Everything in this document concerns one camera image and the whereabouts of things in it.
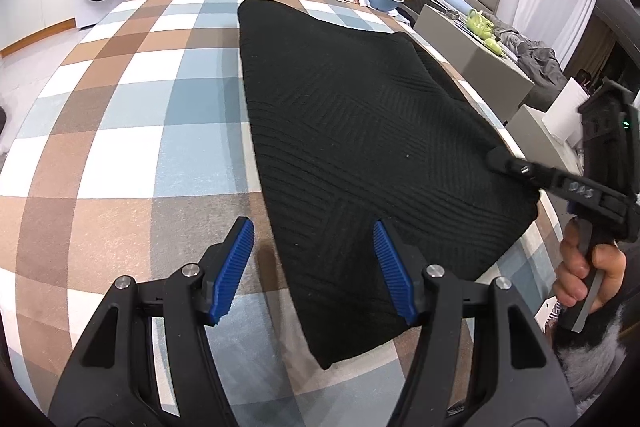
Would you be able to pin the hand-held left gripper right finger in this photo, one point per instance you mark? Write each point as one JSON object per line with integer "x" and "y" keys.
{"x": 395, "y": 272}

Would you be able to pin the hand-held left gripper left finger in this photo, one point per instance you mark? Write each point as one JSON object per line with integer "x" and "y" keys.
{"x": 232, "y": 272}

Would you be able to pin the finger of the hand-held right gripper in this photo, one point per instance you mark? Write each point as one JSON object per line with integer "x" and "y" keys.
{"x": 550, "y": 179}

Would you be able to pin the black knit sweater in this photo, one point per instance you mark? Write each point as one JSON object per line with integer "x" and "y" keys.
{"x": 350, "y": 132}

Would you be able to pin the person's right forearm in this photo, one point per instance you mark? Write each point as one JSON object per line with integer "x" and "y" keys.
{"x": 595, "y": 367}

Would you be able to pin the person's right hand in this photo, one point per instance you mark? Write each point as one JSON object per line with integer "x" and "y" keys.
{"x": 570, "y": 277}

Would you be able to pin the white cardboard box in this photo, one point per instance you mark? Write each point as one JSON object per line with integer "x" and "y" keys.
{"x": 567, "y": 112}

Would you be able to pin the grey crumpled cloth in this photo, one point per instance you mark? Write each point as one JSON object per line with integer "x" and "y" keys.
{"x": 537, "y": 59}

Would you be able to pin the grey side table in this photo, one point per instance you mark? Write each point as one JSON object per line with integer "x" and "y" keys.
{"x": 470, "y": 62}

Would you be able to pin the small green toy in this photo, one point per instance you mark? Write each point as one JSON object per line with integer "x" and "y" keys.
{"x": 494, "y": 47}

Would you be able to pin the large green toy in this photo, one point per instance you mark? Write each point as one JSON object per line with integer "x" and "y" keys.
{"x": 480, "y": 24}

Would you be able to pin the checked blanket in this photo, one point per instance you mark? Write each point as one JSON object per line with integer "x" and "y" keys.
{"x": 125, "y": 107}

